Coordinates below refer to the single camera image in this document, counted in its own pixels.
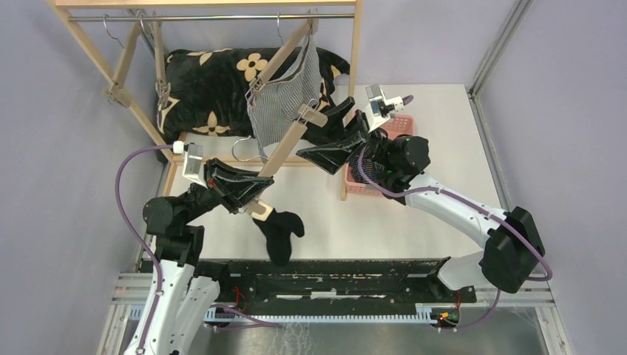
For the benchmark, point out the wooden clip hanger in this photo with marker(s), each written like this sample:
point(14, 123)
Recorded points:
point(307, 113)
point(115, 92)
point(162, 86)
point(309, 26)

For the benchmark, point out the wooden clothes rack frame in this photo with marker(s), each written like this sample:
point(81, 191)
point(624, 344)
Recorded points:
point(135, 8)

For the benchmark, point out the empty wooden clip hanger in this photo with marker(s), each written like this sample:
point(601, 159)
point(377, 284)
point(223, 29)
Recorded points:
point(115, 92)

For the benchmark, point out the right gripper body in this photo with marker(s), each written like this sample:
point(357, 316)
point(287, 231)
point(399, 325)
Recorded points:
point(375, 146)

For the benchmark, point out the black underwear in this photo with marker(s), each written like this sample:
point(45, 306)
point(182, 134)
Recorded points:
point(277, 228)

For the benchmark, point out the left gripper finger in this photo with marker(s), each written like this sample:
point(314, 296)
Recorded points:
point(235, 196)
point(246, 176)

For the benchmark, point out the metal hanging rod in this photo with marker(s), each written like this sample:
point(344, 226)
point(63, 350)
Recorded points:
point(281, 17)

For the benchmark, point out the white cable duct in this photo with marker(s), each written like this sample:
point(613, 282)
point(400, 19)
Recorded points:
point(423, 315)

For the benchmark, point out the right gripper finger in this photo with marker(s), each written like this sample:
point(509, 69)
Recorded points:
point(332, 157)
point(338, 122)

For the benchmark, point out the grey striped underwear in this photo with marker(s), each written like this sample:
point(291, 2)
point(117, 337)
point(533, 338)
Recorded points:
point(273, 110)

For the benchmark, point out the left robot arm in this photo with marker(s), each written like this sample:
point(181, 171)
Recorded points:
point(183, 286)

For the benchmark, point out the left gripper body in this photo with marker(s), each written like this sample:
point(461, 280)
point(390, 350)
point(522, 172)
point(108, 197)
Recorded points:
point(209, 183)

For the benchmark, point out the navy striped underwear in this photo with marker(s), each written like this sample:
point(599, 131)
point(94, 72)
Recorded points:
point(373, 170)

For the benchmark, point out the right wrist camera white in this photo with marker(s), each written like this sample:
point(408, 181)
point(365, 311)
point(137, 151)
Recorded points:
point(379, 108)

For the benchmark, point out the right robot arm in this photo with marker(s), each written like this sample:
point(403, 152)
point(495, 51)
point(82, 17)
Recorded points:
point(510, 243)

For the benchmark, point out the black floral blanket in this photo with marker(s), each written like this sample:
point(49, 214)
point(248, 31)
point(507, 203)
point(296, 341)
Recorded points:
point(207, 91)

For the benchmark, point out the aluminium corner post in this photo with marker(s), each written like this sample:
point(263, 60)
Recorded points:
point(507, 30)

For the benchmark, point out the pink plastic basket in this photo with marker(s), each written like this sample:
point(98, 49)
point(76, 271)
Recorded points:
point(398, 125)

